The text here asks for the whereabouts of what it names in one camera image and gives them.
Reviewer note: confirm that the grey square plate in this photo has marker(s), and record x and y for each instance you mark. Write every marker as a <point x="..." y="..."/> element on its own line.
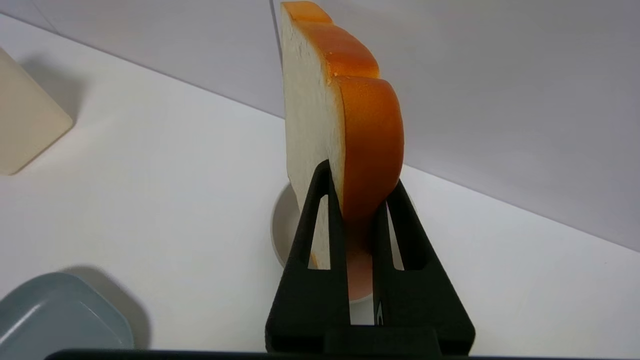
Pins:
<point x="55" y="315"/>

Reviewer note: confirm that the cream square container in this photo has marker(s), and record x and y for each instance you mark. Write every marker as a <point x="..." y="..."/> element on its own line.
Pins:
<point x="25" y="125"/>

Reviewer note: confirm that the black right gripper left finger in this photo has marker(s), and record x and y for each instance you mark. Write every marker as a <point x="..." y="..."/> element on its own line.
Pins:
<point x="310" y="300"/>

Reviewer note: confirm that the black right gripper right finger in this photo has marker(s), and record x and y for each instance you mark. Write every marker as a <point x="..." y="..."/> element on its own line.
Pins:
<point x="420" y="310"/>

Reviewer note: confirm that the white bread slice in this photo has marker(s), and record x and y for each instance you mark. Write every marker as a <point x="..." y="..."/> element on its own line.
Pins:
<point x="345" y="125"/>

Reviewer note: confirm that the beige round bowl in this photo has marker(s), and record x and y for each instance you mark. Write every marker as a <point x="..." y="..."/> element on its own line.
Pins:
<point x="286" y="225"/>

